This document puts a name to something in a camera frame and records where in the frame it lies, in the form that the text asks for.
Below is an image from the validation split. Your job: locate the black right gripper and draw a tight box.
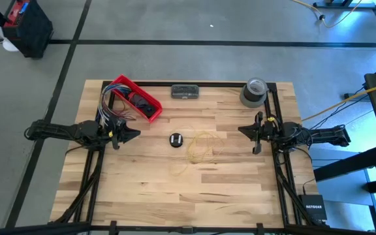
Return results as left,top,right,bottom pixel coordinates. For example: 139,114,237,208
237,111,276,155

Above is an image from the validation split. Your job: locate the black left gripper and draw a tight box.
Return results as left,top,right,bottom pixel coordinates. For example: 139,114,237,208
101,116,142,150

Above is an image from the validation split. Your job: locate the black wire spool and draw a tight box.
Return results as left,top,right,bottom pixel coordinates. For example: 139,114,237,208
168,133,184,148

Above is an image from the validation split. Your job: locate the thin yellow wire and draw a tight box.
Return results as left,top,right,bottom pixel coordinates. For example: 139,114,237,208
170,125,225,177

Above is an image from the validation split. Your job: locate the grey tape roll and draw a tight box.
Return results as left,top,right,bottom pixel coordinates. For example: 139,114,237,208
239,93,269,109

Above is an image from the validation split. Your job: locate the red plastic bin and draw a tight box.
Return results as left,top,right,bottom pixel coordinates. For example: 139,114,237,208
111,74,163,124

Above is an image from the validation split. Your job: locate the dark grey rectangular case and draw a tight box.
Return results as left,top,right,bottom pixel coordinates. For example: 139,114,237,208
170,84,200,99

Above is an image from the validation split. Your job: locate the black metal beam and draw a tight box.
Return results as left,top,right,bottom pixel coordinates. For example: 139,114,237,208
313,144,376,182

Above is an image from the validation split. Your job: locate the black and red toolbox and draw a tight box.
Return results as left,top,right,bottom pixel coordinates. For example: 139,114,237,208
1,0,54,59

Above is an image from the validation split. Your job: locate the black floor stand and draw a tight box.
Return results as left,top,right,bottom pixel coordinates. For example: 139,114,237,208
312,0,376,50

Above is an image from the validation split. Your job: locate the multicoloured wire bundle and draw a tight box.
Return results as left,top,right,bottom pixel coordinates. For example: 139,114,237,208
97,83,136,127

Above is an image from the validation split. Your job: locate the black aluminium table frame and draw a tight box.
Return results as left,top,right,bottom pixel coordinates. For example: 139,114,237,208
0,80,376,235

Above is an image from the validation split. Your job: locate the black cable sleeve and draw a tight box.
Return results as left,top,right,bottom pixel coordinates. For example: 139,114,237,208
52,148,106,226
272,151,321,227

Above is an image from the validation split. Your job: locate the black Netgear network switch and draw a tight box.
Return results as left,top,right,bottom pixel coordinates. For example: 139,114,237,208
298,194,328,221

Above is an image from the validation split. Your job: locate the yellow extension cord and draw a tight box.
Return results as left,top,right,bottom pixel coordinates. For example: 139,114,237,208
301,79,376,122

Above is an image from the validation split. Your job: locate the yellow floor cable with plug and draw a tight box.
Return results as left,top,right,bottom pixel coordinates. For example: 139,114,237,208
292,0,364,29

